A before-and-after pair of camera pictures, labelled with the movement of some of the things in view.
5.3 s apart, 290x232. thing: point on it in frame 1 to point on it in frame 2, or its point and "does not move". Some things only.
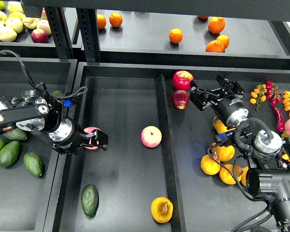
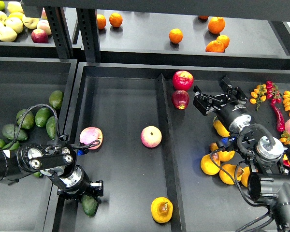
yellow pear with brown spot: (161, 209) does not move
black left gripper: (66, 137) to (77, 184)
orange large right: (216, 24) does not move
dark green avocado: (90, 199) does not move
